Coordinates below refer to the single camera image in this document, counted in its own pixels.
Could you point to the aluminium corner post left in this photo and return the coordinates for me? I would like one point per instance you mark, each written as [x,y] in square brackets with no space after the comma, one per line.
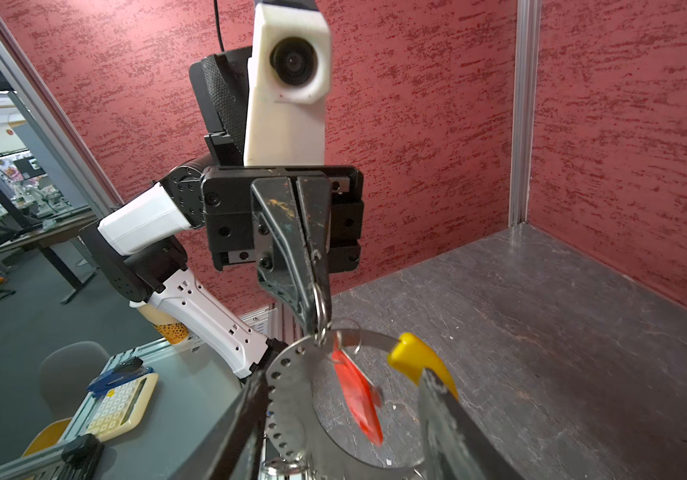
[524,102]

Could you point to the yellow capped key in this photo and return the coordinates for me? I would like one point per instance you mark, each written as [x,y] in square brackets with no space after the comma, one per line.
[411,356]

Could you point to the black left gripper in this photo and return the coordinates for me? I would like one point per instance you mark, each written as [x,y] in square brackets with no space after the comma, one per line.
[290,210]

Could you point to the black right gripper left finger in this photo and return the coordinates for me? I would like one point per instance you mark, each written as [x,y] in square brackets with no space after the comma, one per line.
[233,447]

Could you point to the perforated metal disc tag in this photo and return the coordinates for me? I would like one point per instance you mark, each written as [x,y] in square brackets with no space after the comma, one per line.
[295,428]

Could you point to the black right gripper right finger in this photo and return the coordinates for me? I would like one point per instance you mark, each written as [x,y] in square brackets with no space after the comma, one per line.
[454,447]

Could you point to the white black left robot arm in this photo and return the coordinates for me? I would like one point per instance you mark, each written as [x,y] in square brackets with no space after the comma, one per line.
[137,246]

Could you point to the yellow desk calculator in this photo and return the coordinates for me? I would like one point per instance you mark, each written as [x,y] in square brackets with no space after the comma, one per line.
[122,408]

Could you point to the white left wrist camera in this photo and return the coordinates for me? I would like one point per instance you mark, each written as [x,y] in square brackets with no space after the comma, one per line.
[290,77]

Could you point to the red capped key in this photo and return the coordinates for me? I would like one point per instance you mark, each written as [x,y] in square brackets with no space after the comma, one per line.
[359,396]

